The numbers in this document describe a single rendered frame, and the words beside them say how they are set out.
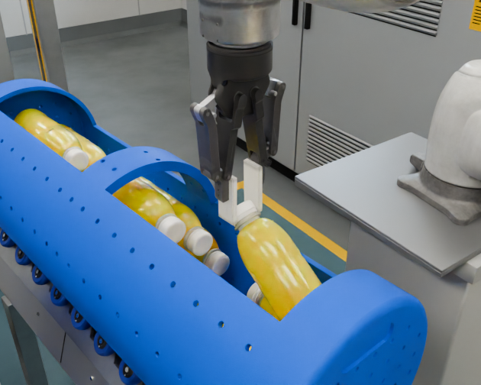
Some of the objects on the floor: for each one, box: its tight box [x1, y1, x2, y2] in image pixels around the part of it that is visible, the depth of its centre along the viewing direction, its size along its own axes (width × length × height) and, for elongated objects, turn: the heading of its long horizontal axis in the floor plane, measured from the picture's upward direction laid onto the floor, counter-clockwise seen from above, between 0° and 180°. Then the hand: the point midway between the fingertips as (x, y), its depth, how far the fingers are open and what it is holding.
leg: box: [1, 296, 49, 385], centre depth 162 cm, size 6×6×63 cm
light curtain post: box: [26, 0, 69, 93], centre depth 185 cm, size 6×6×170 cm
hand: (240, 192), depth 74 cm, fingers closed on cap, 4 cm apart
